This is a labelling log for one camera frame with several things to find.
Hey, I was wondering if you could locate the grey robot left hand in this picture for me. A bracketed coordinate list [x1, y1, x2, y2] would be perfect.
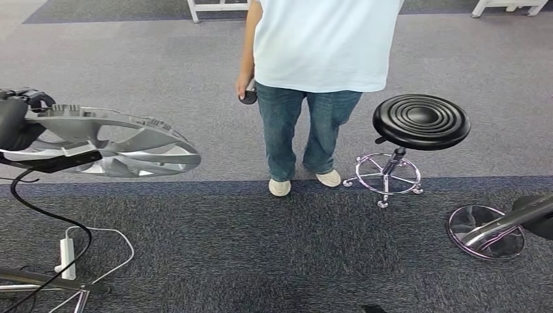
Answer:
[0, 87, 57, 153]

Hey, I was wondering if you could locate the black round remote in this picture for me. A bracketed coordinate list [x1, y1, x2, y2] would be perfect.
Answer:
[239, 80, 259, 106]

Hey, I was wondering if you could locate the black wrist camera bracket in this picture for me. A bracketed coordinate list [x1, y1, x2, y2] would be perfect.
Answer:
[0, 149, 104, 175]

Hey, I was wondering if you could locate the black round stool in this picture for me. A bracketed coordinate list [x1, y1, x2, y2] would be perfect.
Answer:
[342, 93, 473, 210]

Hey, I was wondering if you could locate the person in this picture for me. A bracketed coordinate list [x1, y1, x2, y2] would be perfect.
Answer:
[235, 0, 406, 198]

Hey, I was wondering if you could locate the silver plastic hubcap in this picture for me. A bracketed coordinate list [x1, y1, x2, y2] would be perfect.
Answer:
[15, 103, 203, 179]

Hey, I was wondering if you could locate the white power cable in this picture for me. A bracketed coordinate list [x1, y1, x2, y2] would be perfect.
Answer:
[53, 226, 136, 286]

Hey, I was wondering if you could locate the chrome barrier stanchion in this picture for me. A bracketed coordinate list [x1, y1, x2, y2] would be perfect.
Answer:
[446, 193, 553, 261]

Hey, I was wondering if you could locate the white table frame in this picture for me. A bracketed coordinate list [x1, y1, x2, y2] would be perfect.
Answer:
[187, 0, 252, 23]
[470, 0, 550, 19]

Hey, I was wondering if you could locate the black camera cable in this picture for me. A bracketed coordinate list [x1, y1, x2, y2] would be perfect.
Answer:
[0, 168, 94, 313]

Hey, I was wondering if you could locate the person's right hand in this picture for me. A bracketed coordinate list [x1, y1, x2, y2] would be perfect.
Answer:
[235, 71, 256, 101]

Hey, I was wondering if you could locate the steel workbench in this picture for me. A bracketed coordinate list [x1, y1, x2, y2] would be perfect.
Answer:
[0, 265, 112, 313]

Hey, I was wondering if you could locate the white power strip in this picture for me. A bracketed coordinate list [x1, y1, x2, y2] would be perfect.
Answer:
[58, 236, 78, 282]

